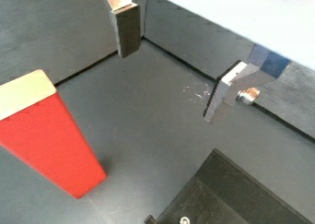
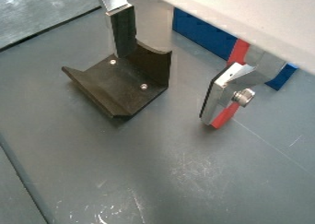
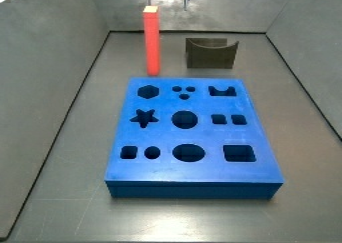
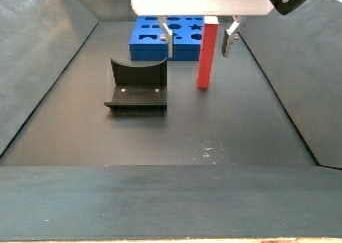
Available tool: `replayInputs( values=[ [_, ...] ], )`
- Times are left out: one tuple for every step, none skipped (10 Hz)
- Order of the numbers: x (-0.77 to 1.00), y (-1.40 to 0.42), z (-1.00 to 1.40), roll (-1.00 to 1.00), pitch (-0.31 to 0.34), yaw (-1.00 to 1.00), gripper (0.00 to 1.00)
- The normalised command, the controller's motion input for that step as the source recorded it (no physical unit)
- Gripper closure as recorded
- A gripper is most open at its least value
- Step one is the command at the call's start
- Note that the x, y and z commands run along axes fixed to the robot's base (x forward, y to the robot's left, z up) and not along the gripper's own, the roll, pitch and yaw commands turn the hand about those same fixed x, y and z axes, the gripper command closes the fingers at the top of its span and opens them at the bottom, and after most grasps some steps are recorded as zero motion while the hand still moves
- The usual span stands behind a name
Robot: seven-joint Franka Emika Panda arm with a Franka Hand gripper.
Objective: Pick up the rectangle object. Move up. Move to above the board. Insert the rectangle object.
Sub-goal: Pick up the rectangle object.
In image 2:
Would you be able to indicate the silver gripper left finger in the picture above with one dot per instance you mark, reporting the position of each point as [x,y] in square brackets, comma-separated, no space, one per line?
[120,20]

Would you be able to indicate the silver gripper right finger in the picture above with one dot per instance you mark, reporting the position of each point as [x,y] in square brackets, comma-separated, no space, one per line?
[232,83]

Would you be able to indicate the black curved object holder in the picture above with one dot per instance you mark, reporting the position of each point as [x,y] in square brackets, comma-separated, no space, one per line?
[124,84]

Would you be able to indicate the blue shape sorting board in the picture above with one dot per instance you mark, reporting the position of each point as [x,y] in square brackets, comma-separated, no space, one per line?
[209,37]

